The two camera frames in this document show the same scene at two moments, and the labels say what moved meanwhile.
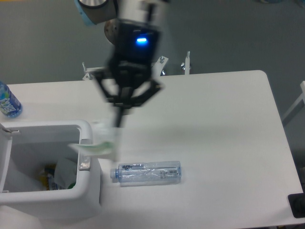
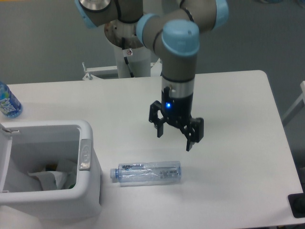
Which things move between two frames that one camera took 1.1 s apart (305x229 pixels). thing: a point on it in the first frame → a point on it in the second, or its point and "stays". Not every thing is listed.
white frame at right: x=301 y=98 stays
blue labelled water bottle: x=10 y=106 stays
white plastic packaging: x=105 y=141 → x=47 y=178
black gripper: x=131 y=65 → x=178 y=110
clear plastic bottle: x=146 y=173 stays
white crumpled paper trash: x=65 y=173 stays
